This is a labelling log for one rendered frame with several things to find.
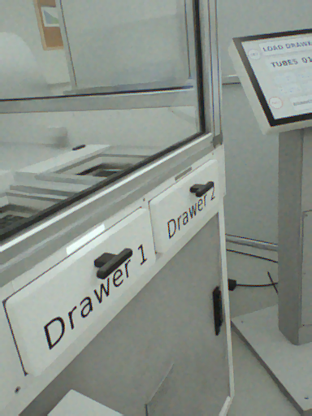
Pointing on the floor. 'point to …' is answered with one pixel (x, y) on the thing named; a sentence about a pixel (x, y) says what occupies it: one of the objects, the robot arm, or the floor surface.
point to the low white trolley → (80, 407)
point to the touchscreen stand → (289, 279)
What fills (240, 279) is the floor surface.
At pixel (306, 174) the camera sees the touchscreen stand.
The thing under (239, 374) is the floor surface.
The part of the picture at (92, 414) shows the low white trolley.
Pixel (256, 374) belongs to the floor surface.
